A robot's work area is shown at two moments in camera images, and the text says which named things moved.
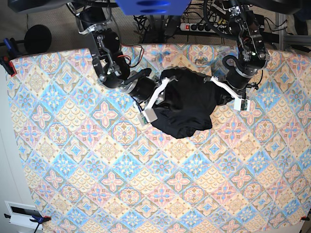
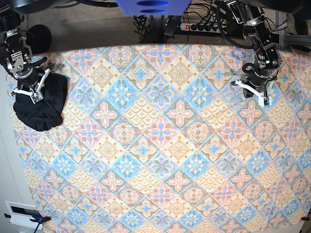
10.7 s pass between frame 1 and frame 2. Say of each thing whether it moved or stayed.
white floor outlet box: stayed
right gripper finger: moved
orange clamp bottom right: stayed
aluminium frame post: stayed
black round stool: stayed
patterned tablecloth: stayed
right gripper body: moved
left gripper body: moved
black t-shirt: moved
